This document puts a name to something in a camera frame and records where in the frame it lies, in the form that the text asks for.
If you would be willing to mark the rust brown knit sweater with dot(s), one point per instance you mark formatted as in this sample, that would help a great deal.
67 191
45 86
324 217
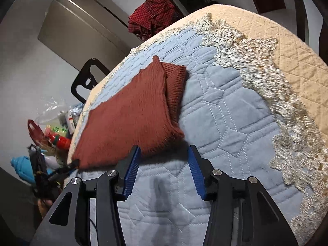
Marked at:
123 123

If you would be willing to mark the white carton box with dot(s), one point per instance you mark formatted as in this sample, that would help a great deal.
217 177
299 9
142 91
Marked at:
70 121

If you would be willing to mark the black plastic chair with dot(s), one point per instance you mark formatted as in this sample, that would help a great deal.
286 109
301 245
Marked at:
76 84

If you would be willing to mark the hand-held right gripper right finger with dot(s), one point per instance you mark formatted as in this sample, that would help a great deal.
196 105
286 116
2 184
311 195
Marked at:
197 174

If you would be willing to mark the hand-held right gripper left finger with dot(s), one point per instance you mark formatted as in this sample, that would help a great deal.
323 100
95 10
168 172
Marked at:
130 174

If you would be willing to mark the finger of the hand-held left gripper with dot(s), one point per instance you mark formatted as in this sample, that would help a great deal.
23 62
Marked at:
64 170

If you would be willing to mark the red bottle with antlers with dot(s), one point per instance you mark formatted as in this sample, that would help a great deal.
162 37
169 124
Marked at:
61 141

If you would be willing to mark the clear plastic bag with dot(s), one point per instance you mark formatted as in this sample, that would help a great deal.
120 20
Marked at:
51 110

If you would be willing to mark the blue patterned packet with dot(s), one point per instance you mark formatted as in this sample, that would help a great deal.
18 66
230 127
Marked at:
76 109

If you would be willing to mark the tall cabinet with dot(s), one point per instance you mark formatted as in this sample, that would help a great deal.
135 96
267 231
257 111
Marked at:
84 28

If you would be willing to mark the red gift bag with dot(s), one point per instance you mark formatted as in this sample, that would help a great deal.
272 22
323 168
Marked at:
34 133

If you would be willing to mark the red plaid cloth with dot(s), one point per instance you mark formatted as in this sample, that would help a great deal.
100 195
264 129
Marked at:
151 12

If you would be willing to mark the blue and beige quilted blanket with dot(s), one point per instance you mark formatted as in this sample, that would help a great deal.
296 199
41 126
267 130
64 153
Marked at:
225 123

